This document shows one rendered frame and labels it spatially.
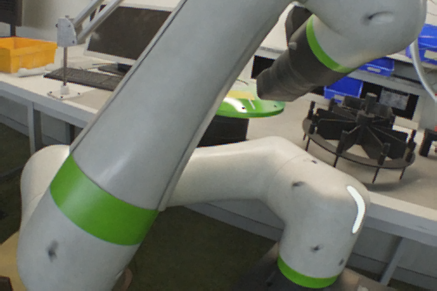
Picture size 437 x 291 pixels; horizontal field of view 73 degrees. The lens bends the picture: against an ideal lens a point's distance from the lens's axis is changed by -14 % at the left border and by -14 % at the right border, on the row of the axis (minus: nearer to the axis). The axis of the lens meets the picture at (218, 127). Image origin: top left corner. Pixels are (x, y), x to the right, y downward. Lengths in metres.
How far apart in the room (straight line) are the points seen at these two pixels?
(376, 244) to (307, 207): 1.54
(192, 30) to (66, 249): 0.23
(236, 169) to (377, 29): 0.35
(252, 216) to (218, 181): 1.54
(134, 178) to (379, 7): 0.28
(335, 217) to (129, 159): 0.33
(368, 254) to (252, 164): 1.57
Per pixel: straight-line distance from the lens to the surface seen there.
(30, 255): 0.37
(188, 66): 0.30
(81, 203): 0.32
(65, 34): 1.21
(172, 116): 0.30
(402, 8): 0.36
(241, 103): 0.78
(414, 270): 2.18
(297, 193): 0.55
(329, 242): 0.56
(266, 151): 0.63
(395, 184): 0.98
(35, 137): 1.51
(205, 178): 0.56
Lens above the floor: 1.28
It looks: 20 degrees down
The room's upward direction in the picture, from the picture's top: 8 degrees clockwise
